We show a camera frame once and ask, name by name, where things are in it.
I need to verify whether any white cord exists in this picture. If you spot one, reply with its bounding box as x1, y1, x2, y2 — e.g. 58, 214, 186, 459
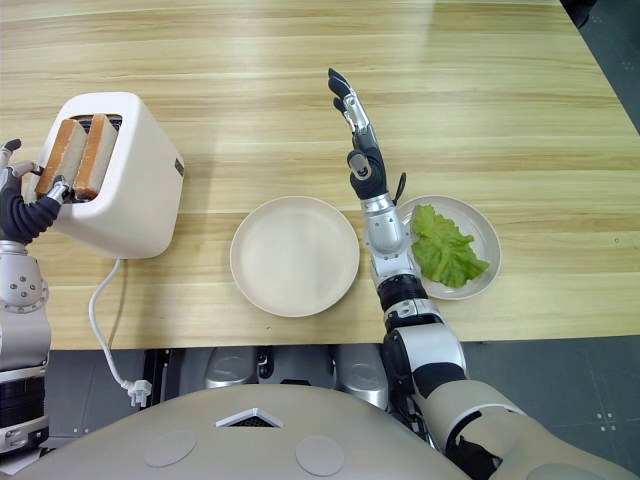
88, 256, 153, 407

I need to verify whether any cream toaster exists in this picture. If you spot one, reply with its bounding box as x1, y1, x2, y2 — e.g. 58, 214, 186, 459
35, 91, 185, 260

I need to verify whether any bread slice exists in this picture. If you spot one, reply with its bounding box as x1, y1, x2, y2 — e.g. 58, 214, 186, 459
34, 118, 89, 199
72, 113, 120, 198

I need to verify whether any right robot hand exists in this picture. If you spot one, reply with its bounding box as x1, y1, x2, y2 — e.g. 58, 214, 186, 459
327, 67, 390, 202

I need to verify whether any green lettuce leaf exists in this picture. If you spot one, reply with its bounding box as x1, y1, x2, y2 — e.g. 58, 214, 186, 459
410, 203, 491, 289

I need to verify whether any robot body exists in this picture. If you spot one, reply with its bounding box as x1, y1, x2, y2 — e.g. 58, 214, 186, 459
13, 382, 471, 480

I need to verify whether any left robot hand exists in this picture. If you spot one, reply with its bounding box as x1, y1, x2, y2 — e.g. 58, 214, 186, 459
0, 138, 73, 245

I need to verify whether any cream plate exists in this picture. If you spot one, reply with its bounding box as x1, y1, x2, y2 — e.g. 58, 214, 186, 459
397, 194, 502, 302
229, 195, 361, 318

